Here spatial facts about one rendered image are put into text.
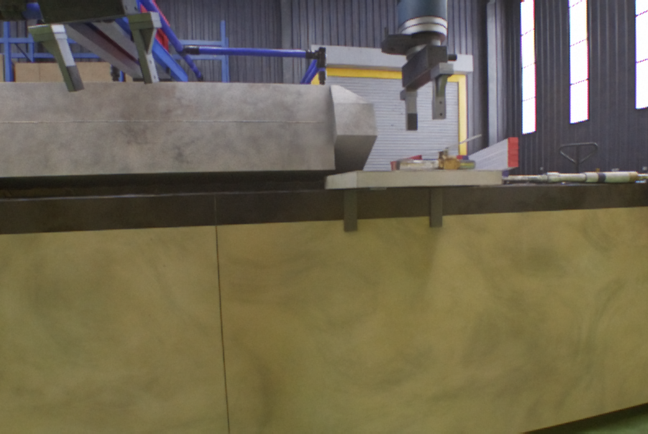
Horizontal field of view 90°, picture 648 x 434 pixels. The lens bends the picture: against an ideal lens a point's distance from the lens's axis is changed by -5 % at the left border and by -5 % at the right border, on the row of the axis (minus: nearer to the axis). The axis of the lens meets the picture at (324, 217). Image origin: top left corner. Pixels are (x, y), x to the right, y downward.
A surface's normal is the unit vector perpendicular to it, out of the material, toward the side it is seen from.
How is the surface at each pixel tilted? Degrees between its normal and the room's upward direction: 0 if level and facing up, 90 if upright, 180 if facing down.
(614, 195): 90
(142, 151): 80
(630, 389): 90
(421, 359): 90
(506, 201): 90
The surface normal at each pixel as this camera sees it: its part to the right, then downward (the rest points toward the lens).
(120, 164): 0.18, -0.10
